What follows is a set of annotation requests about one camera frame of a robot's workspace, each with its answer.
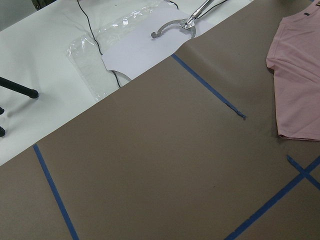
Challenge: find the black tripod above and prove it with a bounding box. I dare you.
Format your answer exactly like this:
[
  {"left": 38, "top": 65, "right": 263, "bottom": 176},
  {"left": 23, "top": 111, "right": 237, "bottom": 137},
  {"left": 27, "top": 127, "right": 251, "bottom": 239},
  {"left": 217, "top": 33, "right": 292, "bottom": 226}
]
[{"left": 0, "top": 77, "right": 40, "bottom": 139}]

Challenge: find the pink Snoopy t-shirt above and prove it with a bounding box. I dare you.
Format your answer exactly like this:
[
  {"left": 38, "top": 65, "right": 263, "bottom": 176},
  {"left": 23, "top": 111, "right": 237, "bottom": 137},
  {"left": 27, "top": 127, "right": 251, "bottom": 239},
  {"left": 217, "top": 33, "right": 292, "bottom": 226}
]
[{"left": 266, "top": 0, "right": 320, "bottom": 141}]

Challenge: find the clear plastic bag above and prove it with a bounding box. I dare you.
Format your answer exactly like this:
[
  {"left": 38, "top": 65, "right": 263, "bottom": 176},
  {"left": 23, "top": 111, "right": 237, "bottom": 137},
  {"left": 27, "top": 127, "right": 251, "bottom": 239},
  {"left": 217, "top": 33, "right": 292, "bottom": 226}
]
[{"left": 67, "top": 0, "right": 176, "bottom": 102}]

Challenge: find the white paper sheet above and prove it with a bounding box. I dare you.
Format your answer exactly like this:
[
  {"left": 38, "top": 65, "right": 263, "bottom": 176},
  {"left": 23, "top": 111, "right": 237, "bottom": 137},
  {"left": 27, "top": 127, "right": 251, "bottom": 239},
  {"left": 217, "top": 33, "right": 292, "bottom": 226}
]
[{"left": 101, "top": 7, "right": 221, "bottom": 81}]

